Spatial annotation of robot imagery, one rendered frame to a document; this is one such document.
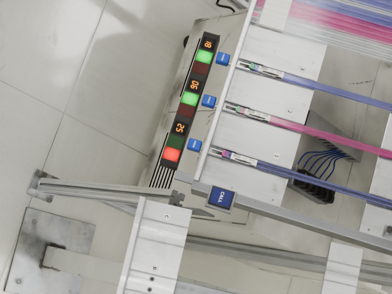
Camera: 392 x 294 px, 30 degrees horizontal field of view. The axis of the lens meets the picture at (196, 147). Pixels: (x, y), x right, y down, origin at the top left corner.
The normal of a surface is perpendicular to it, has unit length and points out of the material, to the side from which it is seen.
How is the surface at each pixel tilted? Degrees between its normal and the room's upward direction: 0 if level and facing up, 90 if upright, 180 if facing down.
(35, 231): 0
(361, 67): 0
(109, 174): 0
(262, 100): 43
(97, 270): 90
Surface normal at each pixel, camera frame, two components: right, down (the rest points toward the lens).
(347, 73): 0.65, 0.01
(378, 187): -0.01, -0.25
